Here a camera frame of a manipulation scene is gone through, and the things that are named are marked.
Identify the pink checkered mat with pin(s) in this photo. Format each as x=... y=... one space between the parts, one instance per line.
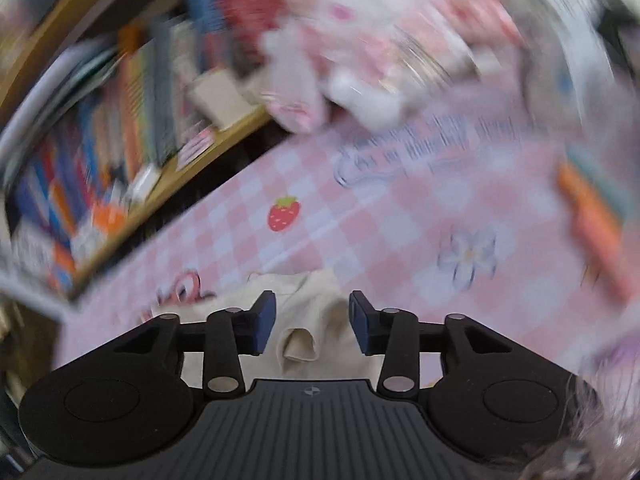
x=375 y=220

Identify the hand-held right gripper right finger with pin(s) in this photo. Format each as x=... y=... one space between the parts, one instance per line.
x=360 y=325

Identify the orange white carton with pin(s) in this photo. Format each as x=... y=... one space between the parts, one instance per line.
x=100 y=225

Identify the row of colourful books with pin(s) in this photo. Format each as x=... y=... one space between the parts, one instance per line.
x=130 y=105

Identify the wooden bookshelf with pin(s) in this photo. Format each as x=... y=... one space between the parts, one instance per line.
x=220 y=142

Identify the orange highlighter pen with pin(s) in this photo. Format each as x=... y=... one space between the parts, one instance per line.
x=595 y=225

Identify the white open box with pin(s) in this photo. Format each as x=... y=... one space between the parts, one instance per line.
x=222 y=97

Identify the cream t-shirt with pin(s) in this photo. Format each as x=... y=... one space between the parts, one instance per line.
x=305 y=310

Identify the white charger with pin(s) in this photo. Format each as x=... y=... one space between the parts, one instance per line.
x=142 y=182

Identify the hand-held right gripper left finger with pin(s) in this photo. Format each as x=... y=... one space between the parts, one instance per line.
x=265 y=322

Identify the pink white plush bunny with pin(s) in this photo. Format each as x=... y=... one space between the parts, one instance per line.
x=360 y=60

